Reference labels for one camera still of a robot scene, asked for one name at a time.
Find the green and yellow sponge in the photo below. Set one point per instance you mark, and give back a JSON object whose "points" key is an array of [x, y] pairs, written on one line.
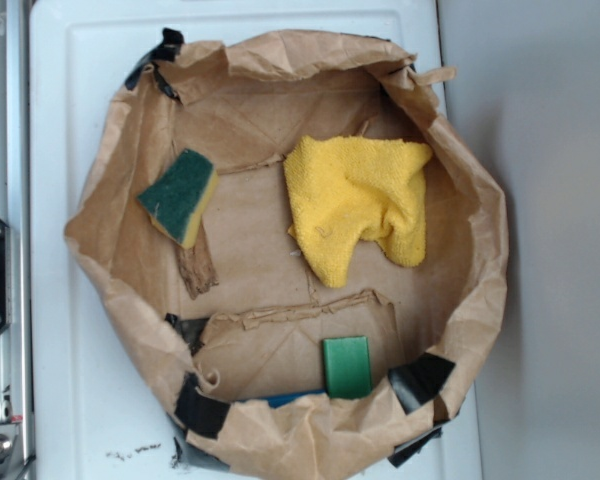
{"points": [[176, 201]]}

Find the brown paper bag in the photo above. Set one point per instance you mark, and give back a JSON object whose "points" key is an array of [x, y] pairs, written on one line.
{"points": [[241, 314]]}

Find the yellow microfiber cloth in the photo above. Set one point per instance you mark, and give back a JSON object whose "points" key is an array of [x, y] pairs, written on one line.
{"points": [[345, 190]]}

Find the green rectangular block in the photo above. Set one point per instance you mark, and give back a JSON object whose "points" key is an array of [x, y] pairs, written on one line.
{"points": [[347, 367]]}

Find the blue flat block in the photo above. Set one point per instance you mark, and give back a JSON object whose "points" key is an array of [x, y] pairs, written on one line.
{"points": [[279, 400]]}

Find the white plastic tray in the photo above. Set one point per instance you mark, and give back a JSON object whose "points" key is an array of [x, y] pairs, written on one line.
{"points": [[95, 418]]}

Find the aluminium frame rail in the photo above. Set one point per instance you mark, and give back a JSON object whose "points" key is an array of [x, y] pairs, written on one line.
{"points": [[17, 443]]}

